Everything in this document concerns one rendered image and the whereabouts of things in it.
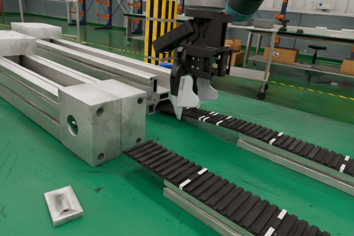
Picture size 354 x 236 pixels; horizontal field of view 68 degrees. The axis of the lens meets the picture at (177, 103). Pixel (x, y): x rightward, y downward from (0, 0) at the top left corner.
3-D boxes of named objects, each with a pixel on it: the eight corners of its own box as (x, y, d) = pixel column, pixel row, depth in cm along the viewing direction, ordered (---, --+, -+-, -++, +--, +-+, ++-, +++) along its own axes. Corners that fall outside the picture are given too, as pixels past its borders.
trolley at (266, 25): (267, 90, 378) (283, 17, 343) (264, 100, 329) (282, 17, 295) (199, 78, 412) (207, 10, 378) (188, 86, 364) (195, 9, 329)
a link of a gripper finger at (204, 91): (213, 119, 54) (213, 79, 50) (190, 111, 58) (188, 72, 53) (220, 113, 56) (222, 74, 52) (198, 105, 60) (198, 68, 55)
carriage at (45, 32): (62, 46, 96) (61, 27, 93) (30, 48, 88) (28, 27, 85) (43, 40, 105) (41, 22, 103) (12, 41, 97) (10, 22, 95)
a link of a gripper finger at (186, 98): (188, 128, 48) (200, 79, 47) (165, 117, 52) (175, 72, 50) (197, 126, 51) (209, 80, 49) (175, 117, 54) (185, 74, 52)
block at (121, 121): (154, 140, 46) (157, 89, 43) (92, 167, 37) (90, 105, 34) (123, 123, 51) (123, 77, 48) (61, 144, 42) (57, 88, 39)
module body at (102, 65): (177, 105, 64) (180, 71, 61) (147, 115, 56) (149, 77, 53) (36, 51, 111) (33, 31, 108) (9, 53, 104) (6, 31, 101)
